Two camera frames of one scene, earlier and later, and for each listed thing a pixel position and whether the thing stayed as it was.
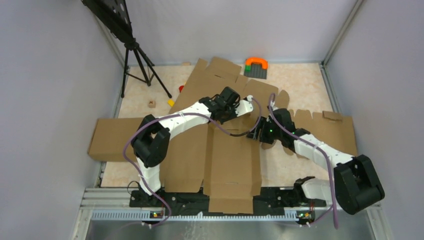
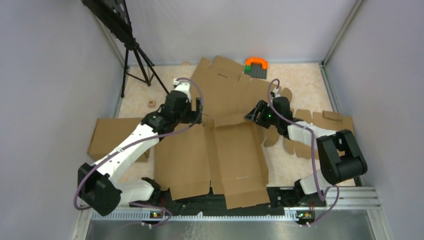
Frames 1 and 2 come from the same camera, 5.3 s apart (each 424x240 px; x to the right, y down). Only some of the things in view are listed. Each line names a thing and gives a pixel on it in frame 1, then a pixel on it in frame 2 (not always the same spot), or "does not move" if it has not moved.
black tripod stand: (113, 14) does not move
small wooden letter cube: (152, 104) does not move
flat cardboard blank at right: (331, 128) does not move
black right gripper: (263, 122) -> (262, 107)
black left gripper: (234, 114) -> (194, 117)
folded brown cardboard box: (110, 138) does not move
